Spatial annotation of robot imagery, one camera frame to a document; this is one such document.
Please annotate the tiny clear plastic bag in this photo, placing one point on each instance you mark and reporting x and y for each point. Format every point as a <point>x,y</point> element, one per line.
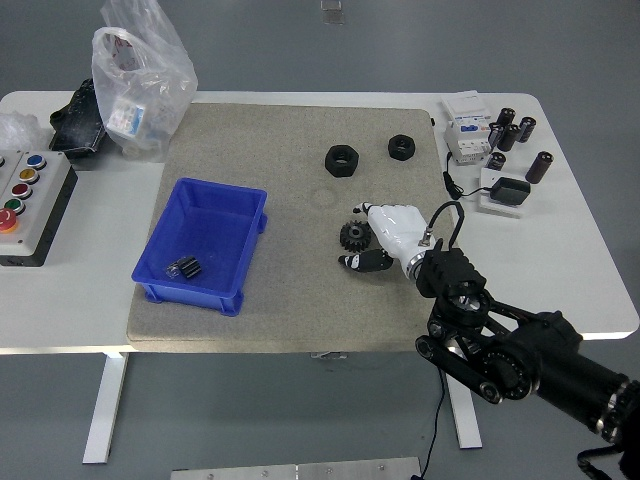
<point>173,270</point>

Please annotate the black power adapter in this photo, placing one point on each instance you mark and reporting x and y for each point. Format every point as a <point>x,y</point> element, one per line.
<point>510,191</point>

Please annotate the metal floor socket cover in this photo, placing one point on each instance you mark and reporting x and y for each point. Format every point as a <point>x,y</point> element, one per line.
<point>332,12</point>

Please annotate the white circuit breaker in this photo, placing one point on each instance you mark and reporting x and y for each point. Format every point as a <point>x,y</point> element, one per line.
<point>465,125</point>

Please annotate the white table leg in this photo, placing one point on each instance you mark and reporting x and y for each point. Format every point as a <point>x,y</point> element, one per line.
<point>465,420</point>
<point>105,405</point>

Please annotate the small red push button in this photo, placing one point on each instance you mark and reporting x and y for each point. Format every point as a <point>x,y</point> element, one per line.
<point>21,190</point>

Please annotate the grey button control box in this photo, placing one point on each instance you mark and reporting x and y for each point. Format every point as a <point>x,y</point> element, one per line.
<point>45,225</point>

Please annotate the grey-brown felt mat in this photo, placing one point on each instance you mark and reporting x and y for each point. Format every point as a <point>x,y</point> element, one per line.
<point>300,300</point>

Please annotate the red emergency stop button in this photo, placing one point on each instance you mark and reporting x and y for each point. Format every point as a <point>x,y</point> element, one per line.
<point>6,220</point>

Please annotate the blue push button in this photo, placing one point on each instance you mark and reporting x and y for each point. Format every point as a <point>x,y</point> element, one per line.
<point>36,161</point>

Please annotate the white blue packet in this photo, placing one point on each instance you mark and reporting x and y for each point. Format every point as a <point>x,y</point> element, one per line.
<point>125,117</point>

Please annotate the white square plate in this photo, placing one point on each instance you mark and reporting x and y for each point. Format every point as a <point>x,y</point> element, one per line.
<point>487,205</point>

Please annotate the large black hex nut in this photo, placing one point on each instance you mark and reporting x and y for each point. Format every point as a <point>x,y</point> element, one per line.
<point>341,160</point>

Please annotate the crumpled clear plastic wrap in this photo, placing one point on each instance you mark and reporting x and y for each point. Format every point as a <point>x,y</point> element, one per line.
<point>17,130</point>

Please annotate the small black hex nut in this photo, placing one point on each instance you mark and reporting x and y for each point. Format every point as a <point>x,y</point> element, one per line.
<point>401,147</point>

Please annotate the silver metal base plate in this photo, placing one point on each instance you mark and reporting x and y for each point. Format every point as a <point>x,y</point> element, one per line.
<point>295,471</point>

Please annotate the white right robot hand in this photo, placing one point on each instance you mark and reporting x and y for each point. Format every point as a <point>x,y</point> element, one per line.
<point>400,230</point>

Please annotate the large black gear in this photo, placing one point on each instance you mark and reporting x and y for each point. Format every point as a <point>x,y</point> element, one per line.
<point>354,236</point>

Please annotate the blue plastic box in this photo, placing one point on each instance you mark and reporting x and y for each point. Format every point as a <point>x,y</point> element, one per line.
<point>200,240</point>

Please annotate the yellow push button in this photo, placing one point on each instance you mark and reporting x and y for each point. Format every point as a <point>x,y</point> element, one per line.
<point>28,175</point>

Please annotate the metal under-table bracket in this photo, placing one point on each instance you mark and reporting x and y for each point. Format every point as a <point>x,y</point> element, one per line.
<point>327,355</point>

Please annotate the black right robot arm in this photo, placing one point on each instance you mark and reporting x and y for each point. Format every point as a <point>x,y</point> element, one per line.
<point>450,270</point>

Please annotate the small black gear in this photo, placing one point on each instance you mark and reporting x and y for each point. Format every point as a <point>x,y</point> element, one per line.
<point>190,267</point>

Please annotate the green push button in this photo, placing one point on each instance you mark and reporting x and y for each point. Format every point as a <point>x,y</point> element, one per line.
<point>14,205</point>

